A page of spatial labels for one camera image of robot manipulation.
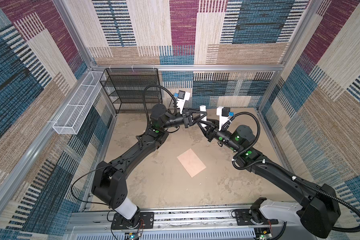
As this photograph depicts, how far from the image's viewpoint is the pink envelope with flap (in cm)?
91

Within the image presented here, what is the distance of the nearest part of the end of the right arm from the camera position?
0.60m

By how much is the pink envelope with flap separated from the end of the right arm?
1.14 ft
